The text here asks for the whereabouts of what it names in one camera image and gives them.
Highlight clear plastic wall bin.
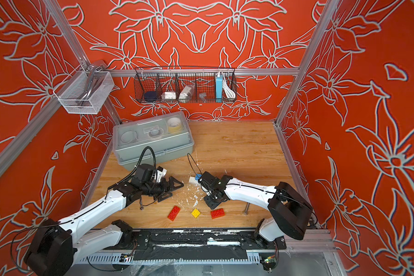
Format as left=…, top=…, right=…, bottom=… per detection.
left=54, top=69, right=115, bottom=115

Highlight red lego brick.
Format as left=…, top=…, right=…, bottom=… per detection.
left=167, top=206, right=181, bottom=221
left=210, top=208, right=225, bottom=219

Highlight white lego brick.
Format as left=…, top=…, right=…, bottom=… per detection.
left=189, top=177, right=200, bottom=186

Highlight dark blue round object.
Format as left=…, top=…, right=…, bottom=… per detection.
left=143, top=90, right=158, bottom=102

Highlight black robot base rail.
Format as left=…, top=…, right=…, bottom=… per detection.
left=101, top=228, right=287, bottom=261

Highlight light blue box in basket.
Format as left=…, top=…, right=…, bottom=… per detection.
left=215, top=74, right=223, bottom=103

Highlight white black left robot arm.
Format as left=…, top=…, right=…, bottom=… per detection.
left=24, top=164, right=184, bottom=276

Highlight black wire wall basket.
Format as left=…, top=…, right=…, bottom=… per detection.
left=133, top=66, right=238, bottom=104

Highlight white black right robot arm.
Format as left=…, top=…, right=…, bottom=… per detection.
left=195, top=171, right=312, bottom=242

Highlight grey translucent plastic storage box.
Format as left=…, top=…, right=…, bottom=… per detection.
left=113, top=112, right=194, bottom=171

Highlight yellow tape roll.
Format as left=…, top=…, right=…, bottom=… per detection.
left=167, top=117, right=183, bottom=133

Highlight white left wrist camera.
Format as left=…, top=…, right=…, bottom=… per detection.
left=154, top=167, right=167, bottom=183

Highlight white packet in basket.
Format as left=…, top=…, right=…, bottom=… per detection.
left=178, top=85, right=195, bottom=104

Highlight metal bolt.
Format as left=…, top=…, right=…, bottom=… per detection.
left=243, top=203, right=250, bottom=215

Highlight white cable in basket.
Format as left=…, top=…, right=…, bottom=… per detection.
left=222, top=77, right=236, bottom=101

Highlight white box in basket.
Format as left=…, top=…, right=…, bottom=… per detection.
left=162, top=91, right=177, bottom=102

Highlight yellow lego brick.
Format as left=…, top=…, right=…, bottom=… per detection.
left=191, top=208, right=201, bottom=218

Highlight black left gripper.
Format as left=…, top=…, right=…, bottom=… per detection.
left=141, top=176, right=183, bottom=201

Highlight metal tongs in bin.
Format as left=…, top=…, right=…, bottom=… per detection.
left=78, top=60, right=105, bottom=106

